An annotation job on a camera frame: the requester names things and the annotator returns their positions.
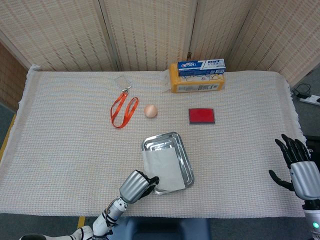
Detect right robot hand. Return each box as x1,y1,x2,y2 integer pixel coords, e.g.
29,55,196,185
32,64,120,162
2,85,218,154
268,133,320,201

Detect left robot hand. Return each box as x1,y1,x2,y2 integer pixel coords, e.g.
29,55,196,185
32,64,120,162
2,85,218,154
118,169,160,204

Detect white cloth napkin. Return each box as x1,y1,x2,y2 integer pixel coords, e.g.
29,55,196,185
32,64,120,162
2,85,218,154
141,147,186,193

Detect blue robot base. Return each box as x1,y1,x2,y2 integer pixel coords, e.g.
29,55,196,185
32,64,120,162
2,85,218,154
107,216,212,240

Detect silver metal tray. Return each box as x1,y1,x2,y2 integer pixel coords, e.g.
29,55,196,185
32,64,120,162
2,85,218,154
141,131,195,196

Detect red ink pad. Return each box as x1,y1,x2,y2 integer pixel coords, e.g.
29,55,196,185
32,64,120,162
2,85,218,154
188,107,216,125

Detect white power strip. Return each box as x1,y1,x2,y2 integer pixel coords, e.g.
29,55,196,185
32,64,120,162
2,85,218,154
298,94,320,106

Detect beige egg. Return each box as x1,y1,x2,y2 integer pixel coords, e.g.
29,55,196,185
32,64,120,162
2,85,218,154
143,104,159,119

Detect white woven tablecloth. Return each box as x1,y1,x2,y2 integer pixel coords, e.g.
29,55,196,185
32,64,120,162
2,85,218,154
0,64,313,218

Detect yellow tissue pack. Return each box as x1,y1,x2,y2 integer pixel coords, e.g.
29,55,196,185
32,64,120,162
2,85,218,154
169,62,226,94

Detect blue white toothpaste box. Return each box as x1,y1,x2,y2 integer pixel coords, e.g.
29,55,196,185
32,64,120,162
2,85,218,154
176,58,227,77

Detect beige folding screen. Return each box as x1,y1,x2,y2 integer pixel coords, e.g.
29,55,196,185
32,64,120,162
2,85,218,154
0,0,320,87

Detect black cable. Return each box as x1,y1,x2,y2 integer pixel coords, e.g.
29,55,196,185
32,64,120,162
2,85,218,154
291,82,312,99

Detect orange lanyard with clear badge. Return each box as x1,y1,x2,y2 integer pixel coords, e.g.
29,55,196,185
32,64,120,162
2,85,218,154
110,75,140,129

